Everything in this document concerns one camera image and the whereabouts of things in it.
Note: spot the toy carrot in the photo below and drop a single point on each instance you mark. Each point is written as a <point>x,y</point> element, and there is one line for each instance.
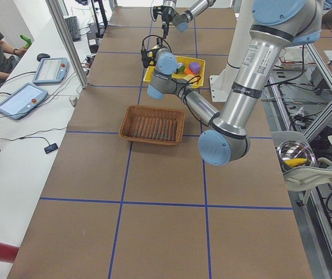
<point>188,71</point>

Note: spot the small black device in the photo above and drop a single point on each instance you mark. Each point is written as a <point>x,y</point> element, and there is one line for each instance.
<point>50,148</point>

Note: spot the white pillar with base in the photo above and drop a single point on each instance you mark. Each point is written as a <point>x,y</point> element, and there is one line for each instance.
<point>220,85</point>

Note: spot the green toy object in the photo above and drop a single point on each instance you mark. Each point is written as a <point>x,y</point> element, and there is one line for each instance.
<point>27,40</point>

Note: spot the white office chair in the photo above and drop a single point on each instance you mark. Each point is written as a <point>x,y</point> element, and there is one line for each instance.
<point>304,178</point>

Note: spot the teach pendant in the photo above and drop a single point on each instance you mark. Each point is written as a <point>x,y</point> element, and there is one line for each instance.
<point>22,101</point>
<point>51,71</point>

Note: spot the far teach pendant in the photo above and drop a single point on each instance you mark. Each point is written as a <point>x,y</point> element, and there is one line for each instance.
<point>51,71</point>

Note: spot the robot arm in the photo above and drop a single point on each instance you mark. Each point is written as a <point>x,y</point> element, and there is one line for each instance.
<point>276,25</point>
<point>180,21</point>

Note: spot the near teach pendant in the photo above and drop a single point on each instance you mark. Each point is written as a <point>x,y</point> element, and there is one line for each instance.
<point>22,101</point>

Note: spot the black keyboard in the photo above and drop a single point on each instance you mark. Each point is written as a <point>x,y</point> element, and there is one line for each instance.
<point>73,28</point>

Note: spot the black computer mouse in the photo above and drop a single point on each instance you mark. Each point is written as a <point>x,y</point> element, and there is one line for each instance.
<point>41,56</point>

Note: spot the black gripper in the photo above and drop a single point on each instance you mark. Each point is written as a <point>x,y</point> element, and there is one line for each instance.
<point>148,56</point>
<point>166,17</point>

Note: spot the yellow plastic basket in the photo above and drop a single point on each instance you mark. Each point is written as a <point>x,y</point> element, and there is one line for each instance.
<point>186,61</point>

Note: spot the purple cube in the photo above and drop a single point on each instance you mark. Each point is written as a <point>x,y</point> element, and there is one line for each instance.
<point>195,67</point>

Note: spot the brown wicker basket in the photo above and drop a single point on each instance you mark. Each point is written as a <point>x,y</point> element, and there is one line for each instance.
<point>152,125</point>

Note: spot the steel bowl with corn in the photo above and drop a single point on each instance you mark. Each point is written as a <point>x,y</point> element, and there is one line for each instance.
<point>294,154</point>

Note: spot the toy bread piece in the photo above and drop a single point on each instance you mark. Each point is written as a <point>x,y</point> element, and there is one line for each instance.
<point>191,79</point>

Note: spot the aluminium frame post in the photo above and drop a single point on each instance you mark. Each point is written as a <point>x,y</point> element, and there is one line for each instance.
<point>64,34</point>

